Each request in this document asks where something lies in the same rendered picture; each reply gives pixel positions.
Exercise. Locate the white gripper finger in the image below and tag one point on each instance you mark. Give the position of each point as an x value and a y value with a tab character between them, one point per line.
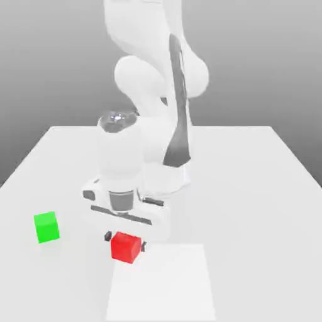
107	236
143	246

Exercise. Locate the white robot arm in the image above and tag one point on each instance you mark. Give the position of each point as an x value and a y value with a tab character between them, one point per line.
125	156

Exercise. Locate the small green cube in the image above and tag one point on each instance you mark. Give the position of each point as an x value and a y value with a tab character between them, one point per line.
47	227

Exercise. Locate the small red cube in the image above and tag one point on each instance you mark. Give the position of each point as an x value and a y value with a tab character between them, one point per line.
124	247

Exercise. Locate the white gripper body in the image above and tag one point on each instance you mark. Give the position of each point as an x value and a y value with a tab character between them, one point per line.
156	218

